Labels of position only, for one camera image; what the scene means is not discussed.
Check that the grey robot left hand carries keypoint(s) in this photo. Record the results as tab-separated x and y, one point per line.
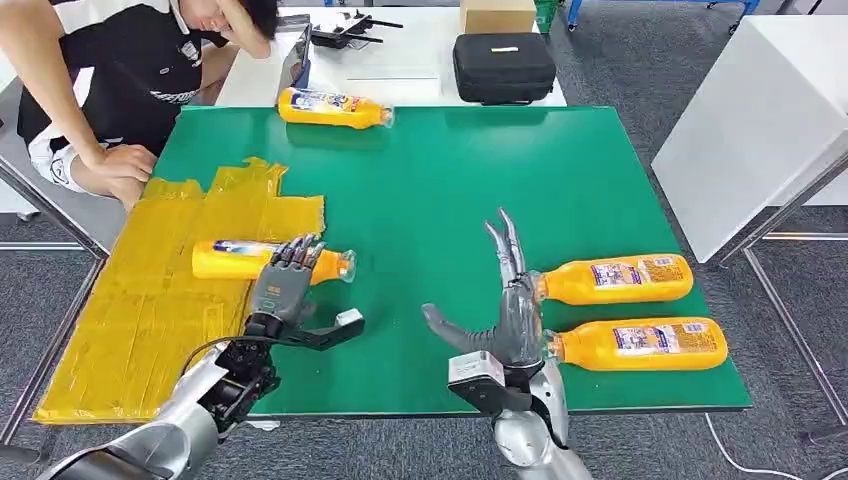
281	291

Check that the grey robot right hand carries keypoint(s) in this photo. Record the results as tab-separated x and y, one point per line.
520	324

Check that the orange drink bottle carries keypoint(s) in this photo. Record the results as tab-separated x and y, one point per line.
596	348
225	262
331	109
576	281

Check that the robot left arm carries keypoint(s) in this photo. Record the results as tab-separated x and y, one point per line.
179	424

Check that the yellow sheet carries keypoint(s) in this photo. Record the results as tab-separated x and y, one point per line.
146	331

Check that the green table mat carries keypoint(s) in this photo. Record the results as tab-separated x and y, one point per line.
430	199

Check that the grey laptop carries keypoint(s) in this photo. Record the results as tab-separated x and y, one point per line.
295	63

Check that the black zip case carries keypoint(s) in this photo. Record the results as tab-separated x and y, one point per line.
503	66

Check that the black remote controller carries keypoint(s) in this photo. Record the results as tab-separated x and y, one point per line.
334	36

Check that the person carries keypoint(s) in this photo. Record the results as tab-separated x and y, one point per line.
132	73

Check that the white desk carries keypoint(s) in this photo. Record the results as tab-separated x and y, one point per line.
417	60

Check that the black flat device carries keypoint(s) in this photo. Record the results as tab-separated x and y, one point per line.
291	22

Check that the white side table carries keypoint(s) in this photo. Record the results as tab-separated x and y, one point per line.
748	132

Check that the cardboard box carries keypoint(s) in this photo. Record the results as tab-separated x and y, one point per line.
497	16

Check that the green crate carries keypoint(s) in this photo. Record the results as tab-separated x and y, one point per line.
546	14

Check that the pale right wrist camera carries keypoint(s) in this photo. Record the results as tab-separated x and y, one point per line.
474	368

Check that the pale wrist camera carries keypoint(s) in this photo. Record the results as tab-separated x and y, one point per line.
474	368
348	318

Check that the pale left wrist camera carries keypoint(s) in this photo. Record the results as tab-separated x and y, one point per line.
348	318

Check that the metal frame leg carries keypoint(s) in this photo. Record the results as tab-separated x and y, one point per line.
795	202
93	246

